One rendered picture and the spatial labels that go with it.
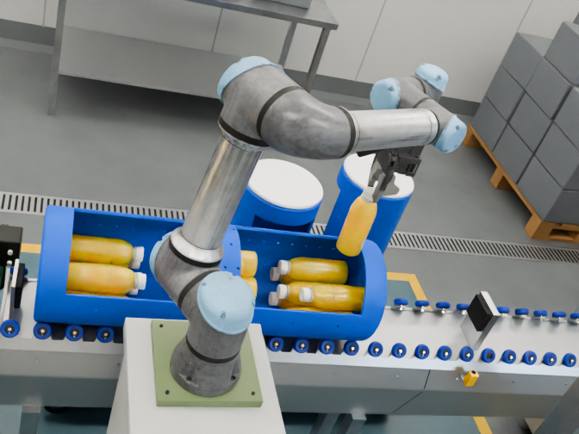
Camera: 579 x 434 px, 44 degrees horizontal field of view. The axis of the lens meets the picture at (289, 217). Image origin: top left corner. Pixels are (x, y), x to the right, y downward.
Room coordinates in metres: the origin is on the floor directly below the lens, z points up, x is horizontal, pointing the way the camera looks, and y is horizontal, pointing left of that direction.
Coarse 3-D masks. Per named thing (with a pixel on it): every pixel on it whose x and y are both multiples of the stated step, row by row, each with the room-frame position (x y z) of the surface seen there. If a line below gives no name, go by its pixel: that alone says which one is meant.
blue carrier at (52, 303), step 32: (64, 224) 1.26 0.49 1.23; (96, 224) 1.43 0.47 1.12; (128, 224) 1.45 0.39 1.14; (160, 224) 1.48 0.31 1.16; (64, 256) 1.19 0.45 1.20; (224, 256) 1.36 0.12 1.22; (288, 256) 1.64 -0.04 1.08; (320, 256) 1.68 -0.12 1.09; (64, 288) 1.16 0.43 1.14; (160, 288) 1.44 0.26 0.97; (384, 288) 1.50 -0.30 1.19; (64, 320) 1.17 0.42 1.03; (96, 320) 1.19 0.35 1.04; (256, 320) 1.33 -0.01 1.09; (288, 320) 1.36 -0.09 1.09; (320, 320) 1.39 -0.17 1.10; (352, 320) 1.43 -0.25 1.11
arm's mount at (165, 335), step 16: (160, 320) 1.13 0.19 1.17; (176, 320) 1.15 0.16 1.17; (160, 336) 1.09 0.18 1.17; (176, 336) 1.11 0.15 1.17; (160, 352) 1.05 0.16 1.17; (240, 352) 1.13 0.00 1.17; (160, 368) 1.01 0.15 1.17; (256, 368) 1.10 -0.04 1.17; (160, 384) 0.97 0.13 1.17; (176, 384) 0.98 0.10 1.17; (240, 384) 1.04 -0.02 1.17; (256, 384) 1.05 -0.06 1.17; (160, 400) 0.93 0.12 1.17; (176, 400) 0.94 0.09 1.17; (192, 400) 0.96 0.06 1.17; (208, 400) 0.97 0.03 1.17; (224, 400) 0.98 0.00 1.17; (240, 400) 1.00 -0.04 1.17; (256, 400) 1.01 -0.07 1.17
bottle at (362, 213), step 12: (360, 204) 1.53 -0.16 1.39; (372, 204) 1.54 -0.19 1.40; (348, 216) 1.54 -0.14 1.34; (360, 216) 1.52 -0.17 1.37; (372, 216) 1.53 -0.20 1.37; (348, 228) 1.53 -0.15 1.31; (360, 228) 1.52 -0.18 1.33; (348, 240) 1.52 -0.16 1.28; (360, 240) 1.52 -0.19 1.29; (348, 252) 1.52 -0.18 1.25
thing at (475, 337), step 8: (480, 296) 1.77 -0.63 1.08; (488, 296) 1.78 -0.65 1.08; (472, 304) 1.77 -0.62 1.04; (480, 304) 1.74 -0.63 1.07; (488, 304) 1.74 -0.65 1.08; (472, 312) 1.76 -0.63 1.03; (480, 312) 1.73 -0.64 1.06; (488, 312) 1.71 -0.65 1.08; (496, 312) 1.72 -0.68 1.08; (464, 320) 1.79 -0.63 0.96; (472, 320) 1.74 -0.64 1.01; (480, 320) 1.71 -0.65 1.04; (488, 320) 1.71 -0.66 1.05; (496, 320) 1.71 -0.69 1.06; (464, 328) 1.77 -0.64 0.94; (472, 328) 1.74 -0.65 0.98; (480, 328) 1.70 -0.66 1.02; (488, 328) 1.71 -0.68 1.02; (472, 336) 1.73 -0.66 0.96; (480, 336) 1.70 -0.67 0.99; (472, 344) 1.71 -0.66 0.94; (480, 344) 1.71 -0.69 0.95
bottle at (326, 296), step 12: (312, 288) 1.48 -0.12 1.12; (324, 288) 1.48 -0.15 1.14; (336, 288) 1.49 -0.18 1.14; (348, 288) 1.51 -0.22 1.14; (360, 288) 1.53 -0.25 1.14; (312, 300) 1.46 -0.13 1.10; (324, 300) 1.46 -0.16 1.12; (336, 300) 1.47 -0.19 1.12; (348, 300) 1.48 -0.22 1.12; (360, 300) 1.50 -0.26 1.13
